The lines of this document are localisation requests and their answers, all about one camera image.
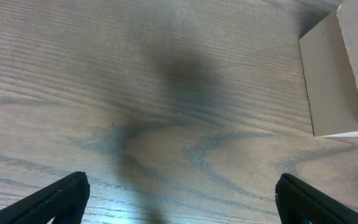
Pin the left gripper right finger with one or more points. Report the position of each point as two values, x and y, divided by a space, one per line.
299 203

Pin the cardboard box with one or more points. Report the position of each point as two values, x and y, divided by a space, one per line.
329 54

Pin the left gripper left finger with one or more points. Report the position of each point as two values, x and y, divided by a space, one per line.
62 202

